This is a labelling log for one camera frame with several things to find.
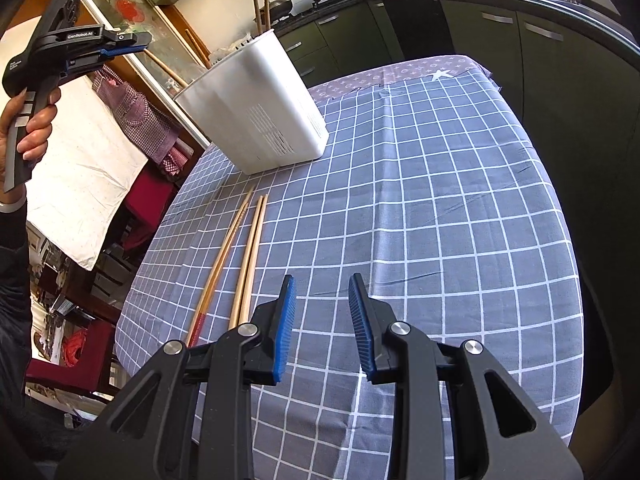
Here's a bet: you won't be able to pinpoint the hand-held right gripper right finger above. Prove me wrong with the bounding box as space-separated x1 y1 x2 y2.
348 273 584 480

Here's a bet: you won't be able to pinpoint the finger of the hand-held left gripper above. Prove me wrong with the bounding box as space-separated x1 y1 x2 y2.
64 43 148 74
103 31 154 46

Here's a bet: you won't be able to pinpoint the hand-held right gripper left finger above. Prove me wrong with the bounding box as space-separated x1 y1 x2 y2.
54 274 299 480

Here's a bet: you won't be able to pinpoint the plain bamboo chopstick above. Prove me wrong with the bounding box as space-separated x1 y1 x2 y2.
238 193 270 327
227 194 265 332

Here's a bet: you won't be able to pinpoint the clear plastic spoon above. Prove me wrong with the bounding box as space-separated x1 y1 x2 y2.
212 35 252 61

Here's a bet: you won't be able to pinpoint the white plastic utensil holder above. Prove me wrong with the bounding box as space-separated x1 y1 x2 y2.
174 29 330 176

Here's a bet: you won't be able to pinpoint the person's left forearm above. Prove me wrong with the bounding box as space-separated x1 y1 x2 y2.
0 157 37 361

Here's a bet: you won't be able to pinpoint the person's left hand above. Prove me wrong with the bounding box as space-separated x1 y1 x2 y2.
0 85 57 162

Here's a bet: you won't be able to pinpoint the red checked apron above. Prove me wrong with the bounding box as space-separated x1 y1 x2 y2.
94 66 194 177

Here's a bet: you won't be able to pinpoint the white hanging sheet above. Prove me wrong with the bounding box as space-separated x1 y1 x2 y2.
24 94 149 272

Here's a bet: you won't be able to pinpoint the white wristband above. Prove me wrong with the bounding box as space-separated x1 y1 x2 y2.
0 192 29 214

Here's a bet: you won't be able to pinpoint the grey checked tablecloth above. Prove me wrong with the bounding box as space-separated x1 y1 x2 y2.
113 54 584 480

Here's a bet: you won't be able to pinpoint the red cushioned wooden chair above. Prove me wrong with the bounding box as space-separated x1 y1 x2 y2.
121 164 177 242
24 319 119 402

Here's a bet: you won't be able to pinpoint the green lower kitchen cabinets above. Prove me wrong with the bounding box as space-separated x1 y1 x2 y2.
276 0 640 171

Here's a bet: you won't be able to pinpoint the orange cord bundle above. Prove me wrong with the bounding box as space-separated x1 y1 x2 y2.
61 329 94 367

